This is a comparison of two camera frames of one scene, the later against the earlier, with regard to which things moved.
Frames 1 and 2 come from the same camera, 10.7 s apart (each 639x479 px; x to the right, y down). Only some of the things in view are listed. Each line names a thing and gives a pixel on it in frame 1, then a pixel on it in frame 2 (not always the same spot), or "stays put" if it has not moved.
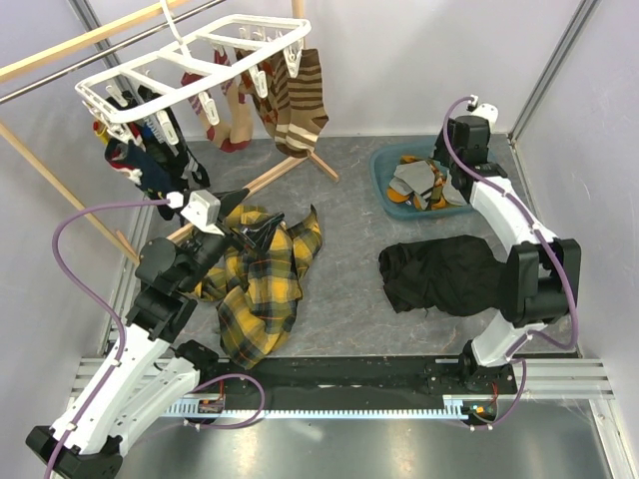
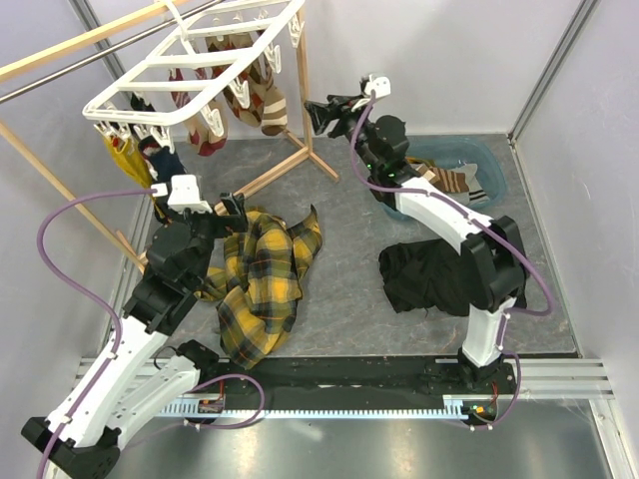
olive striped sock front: x=437 y=198 to x=411 y=159
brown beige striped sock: x=307 y=117 to x=447 y=181
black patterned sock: x=177 y=160 to x=139 y=104
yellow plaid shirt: x=258 y=290 stays put
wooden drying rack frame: x=26 y=62 stays put
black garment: x=458 y=274 stays put
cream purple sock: x=191 y=78 to x=181 y=99
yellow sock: x=104 y=136 to x=132 y=162
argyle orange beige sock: x=265 y=109 to x=255 y=73
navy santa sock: x=140 y=166 to x=162 y=165
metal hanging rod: x=86 y=62 stays put
